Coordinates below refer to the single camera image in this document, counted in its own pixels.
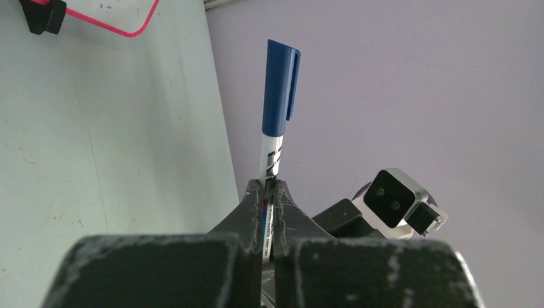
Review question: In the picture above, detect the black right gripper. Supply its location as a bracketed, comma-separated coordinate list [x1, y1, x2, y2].
[312, 198, 383, 239]

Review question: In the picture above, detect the pink framed whiteboard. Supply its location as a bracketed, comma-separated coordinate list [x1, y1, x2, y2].
[31, 0, 159, 38]

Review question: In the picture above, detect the aluminium frame profile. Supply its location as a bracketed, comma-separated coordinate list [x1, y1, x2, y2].
[203, 0, 241, 12]

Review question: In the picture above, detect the black whiteboard right foot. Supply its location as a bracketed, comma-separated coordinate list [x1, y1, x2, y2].
[19, 0, 67, 35]

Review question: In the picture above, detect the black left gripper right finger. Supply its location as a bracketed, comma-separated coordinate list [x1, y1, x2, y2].
[273, 180, 484, 307]

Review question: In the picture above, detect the blue marker cap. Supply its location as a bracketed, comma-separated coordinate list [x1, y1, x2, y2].
[262, 39, 301, 137]

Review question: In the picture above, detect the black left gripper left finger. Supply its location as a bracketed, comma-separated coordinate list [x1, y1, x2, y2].
[42, 180, 264, 307]

